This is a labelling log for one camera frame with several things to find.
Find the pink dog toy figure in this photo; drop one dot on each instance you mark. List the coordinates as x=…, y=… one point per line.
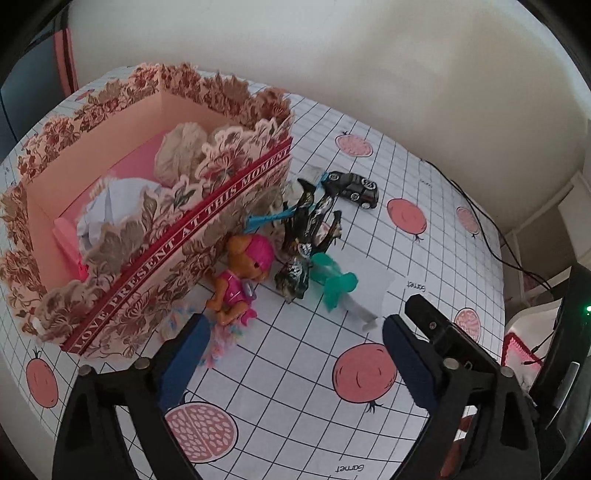
x=244, y=272

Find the white paper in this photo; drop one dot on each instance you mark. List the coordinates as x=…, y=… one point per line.
x=115, y=203

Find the white box with teal clip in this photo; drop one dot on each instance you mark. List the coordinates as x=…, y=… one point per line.
x=369, y=286

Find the teal plastic clip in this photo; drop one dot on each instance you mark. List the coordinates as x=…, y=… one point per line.
x=334, y=279

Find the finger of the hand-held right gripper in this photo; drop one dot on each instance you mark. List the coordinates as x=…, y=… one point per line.
x=436, y=323

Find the pink board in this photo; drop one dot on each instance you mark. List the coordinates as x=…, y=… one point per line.
x=64, y=60

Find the pink floral gift box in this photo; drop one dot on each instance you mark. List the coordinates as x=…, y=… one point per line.
x=152, y=240

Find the dark refrigerator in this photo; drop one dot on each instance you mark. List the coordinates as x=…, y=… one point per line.
x=27, y=78

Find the black toy car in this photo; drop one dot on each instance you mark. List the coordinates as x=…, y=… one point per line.
x=353, y=187

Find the desktop with grid fruit tablecloth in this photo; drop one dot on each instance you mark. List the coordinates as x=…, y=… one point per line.
x=295, y=369

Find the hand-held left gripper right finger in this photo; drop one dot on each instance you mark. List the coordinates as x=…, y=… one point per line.
x=411, y=364

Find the black gold action figure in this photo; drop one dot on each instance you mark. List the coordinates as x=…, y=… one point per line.
x=304, y=230

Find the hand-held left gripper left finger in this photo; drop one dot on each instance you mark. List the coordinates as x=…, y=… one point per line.
x=180, y=364

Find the pink plastic comb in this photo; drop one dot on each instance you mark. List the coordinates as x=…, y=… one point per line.
x=67, y=240

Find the white shelf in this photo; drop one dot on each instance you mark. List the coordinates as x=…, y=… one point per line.
x=577, y=212

